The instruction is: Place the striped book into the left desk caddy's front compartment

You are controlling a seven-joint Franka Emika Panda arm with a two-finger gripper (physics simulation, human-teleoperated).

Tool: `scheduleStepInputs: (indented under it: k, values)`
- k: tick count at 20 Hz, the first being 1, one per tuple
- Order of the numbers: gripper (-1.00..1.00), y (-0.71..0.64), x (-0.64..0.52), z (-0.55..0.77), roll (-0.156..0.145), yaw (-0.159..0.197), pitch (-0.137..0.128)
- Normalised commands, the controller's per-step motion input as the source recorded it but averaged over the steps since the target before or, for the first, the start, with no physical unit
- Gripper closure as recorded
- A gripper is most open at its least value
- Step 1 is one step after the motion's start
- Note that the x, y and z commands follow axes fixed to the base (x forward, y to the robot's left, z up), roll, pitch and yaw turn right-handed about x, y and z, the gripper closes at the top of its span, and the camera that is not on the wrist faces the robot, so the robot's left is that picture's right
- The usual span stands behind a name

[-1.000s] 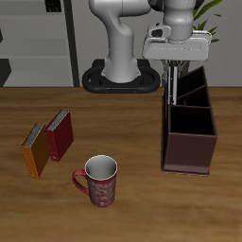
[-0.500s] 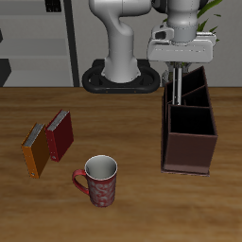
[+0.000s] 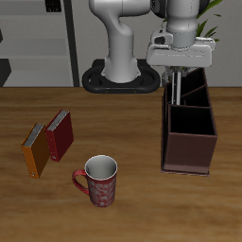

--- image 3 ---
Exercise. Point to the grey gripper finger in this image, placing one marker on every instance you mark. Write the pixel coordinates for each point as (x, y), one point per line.
(185, 70)
(167, 75)

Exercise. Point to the white grey striped book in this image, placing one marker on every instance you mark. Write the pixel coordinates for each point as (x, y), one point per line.
(176, 89)

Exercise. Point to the dark brown desk caddy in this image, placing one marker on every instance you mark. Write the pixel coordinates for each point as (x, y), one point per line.
(189, 151)

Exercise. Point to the green pot plant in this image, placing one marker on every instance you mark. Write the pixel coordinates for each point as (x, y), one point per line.
(206, 26)

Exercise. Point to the orange book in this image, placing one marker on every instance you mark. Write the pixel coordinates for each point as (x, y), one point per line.
(37, 152)

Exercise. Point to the flat black base plate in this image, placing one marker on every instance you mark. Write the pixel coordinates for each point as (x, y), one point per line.
(94, 85)

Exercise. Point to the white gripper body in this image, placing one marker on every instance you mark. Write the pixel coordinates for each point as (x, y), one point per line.
(179, 56)

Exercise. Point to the dark grey block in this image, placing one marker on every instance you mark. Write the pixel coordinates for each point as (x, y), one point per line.
(4, 72)

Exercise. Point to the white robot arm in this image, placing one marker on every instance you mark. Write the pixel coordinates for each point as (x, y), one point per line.
(121, 47)

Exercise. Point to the black binders on shelf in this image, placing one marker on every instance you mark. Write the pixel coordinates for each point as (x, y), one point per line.
(53, 5)

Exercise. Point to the grey shelf unit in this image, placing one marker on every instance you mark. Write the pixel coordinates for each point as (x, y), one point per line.
(34, 44)

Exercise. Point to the red patterned mug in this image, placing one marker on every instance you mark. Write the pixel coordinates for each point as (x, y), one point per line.
(102, 187)

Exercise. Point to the red book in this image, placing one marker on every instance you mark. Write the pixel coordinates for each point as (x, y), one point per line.
(61, 135)

